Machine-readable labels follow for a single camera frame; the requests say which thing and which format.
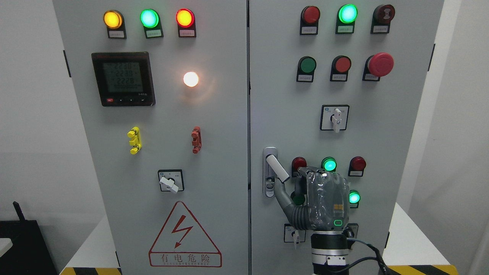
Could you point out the white selector switch lower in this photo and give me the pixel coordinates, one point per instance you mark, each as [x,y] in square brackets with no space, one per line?
[293,236]

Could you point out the black digital power meter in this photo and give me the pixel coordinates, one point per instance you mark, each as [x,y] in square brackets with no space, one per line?
[124,79]

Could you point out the dark red indicator mid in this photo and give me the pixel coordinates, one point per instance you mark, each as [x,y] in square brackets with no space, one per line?
[297,163]
[357,166]

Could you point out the white selector switch upper right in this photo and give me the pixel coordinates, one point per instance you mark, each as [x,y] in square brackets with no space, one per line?
[334,118]

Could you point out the black rotary knob switch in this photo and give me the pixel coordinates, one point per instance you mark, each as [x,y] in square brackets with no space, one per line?
[351,231]

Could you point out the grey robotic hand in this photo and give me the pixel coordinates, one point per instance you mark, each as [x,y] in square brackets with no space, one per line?
[328,201]

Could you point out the yellow indicator light top left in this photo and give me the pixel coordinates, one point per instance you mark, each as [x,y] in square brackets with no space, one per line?
[115,24]

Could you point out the grey electrical cabinet left door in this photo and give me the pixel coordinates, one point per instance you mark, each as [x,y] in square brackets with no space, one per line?
[216,179]

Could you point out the dark red buzzer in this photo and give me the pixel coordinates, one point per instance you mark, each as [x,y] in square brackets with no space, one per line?
[381,19]

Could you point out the yellow terminal connector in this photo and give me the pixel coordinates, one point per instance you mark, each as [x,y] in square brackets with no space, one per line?
[135,140]

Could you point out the red terminal connector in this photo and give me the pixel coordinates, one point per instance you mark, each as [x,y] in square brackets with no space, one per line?
[196,140]

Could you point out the red lit indicator light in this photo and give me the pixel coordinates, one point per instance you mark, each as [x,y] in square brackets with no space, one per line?
[185,20]

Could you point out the left door white selector switch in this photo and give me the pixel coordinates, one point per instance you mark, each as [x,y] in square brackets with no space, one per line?
[171,180]

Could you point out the green indicator light top left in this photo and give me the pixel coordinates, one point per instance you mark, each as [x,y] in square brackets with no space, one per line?
[151,24]

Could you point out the silver door lock handle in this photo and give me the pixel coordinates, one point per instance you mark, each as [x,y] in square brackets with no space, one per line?
[273,173]

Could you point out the red electric hazard warning sticker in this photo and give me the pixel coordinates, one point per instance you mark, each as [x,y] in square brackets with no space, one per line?
[183,242]

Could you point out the dark red indicator top right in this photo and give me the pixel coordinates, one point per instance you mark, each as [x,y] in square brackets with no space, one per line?
[309,20]

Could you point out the green lit push button lower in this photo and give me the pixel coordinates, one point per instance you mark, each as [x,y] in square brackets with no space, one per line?
[354,199]

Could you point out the green lit indicator middle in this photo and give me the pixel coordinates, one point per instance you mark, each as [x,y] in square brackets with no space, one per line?
[329,164]

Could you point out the dark red indicator mid right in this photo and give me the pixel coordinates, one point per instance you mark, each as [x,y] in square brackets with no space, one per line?
[357,166]

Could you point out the dark red indicator mid left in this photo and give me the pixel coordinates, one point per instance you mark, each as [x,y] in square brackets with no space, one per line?
[297,163]

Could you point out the green lit indicator top right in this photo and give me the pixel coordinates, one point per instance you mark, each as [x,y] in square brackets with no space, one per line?
[346,18]

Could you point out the black box with antenna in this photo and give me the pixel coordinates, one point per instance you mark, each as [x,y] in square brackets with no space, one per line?
[29,254]

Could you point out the red push button upper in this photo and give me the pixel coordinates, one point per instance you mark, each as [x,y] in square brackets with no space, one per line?
[340,68]

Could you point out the green lit indicator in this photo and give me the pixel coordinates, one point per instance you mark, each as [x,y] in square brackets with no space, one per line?
[329,164]
[346,18]

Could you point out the grey electrical cabinet right door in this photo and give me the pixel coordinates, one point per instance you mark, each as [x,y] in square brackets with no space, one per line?
[286,114]

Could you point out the grey electrical cabinet door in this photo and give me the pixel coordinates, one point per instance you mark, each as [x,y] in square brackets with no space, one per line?
[286,114]
[216,179]

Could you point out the white glowing indicator lamp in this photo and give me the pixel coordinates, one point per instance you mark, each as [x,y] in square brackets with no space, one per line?
[191,79]

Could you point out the green push button upper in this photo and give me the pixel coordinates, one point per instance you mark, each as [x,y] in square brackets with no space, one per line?
[305,69]

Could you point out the red emergency stop mushroom button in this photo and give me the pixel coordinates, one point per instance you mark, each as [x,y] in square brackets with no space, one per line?
[377,66]

